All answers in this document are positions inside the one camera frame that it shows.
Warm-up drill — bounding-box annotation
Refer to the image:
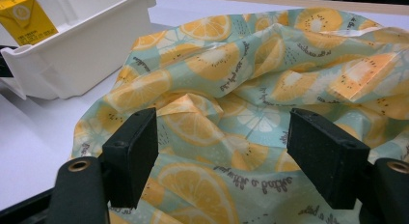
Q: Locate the white plastic bin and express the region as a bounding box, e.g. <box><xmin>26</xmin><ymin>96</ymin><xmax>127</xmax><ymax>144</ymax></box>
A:
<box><xmin>0</xmin><ymin>0</ymin><xmax>158</xmax><ymax>101</ymax></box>

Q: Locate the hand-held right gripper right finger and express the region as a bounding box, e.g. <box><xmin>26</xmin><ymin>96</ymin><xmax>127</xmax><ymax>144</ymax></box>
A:
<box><xmin>286</xmin><ymin>107</ymin><xmax>371</xmax><ymax>210</ymax></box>

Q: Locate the citrus print cloth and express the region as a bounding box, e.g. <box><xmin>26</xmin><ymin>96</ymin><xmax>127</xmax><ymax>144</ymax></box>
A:
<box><xmin>70</xmin><ymin>6</ymin><xmax>409</xmax><ymax>224</ymax></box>

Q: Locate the yellow carton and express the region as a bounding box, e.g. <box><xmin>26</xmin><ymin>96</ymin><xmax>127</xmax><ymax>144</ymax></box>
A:
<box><xmin>0</xmin><ymin>0</ymin><xmax>60</xmax><ymax>47</ymax></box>

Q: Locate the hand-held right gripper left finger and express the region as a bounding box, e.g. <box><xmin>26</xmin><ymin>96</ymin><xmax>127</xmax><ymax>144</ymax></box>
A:
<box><xmin>101</xmin><ymin>107</ymin><xmax>159</xmax><ymax>209</ymax></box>

